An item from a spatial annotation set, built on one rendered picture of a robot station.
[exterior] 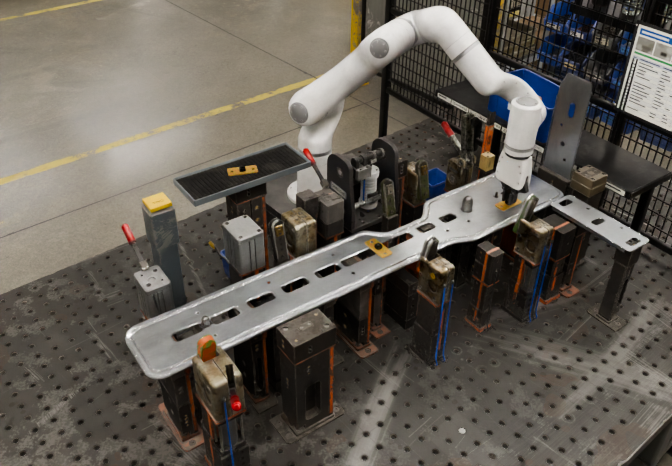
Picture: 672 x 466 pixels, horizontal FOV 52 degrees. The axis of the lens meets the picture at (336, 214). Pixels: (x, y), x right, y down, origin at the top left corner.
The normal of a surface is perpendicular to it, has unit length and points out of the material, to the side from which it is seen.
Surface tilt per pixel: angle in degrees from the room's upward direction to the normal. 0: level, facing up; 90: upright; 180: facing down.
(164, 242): 90
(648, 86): 90
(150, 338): 0
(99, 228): 0
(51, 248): 0
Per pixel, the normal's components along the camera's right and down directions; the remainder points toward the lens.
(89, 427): 0.01, -0.82
